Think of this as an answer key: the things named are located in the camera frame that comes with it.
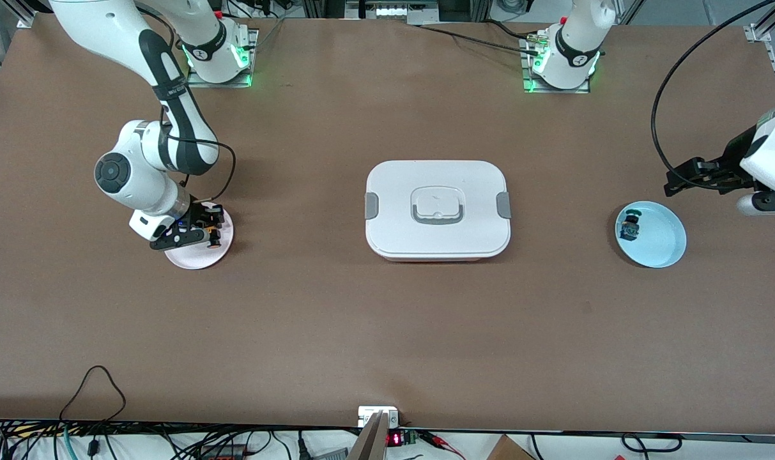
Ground pink round plate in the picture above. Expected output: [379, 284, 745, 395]
[162, 201, 234, 270]

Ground light blue round plate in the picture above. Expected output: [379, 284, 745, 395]
[615, 201, 687, 269]

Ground white lidded lunch box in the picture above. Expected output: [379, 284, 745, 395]
[364, 160, 511, 263]

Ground small white device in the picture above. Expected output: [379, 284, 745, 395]
[358, 406, 399, 427]

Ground grey metal bar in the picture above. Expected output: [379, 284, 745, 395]
[349, 412, 389, 460]

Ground red clip leads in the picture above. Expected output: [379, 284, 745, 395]
[419, 431, 466, 459]

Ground brown cardboard box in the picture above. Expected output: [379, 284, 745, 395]
[486, 434, 535, 460]

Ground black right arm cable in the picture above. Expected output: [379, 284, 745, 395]
[159, 102, 236, 204]

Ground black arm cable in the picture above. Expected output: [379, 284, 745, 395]
[159, 102, 236, 204]
[649, 0, 775, 173]

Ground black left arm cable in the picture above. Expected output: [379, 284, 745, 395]
[649, 0, 775, 173]

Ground green push-button switch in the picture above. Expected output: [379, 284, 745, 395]
[619, 208, 643, 242]

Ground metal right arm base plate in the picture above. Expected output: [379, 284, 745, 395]
[186, 29, 259, 88]

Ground aluminium profile rail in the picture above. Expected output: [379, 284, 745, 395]
[3, 0, 35, 27]
[744, 0, 775, 96]

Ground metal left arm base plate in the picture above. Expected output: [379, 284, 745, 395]
[521, 32, 591, 95]

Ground thin black cable loop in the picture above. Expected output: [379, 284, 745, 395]
[58, 365, 127, 422]

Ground black cable tangle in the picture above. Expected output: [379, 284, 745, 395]
[0, 418, 362, 460]

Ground black cable on table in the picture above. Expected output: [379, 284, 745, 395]
[413, 19, 541, 55]

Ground aluminium frame with white label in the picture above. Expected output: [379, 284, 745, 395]
[344, 0, 440, 26]

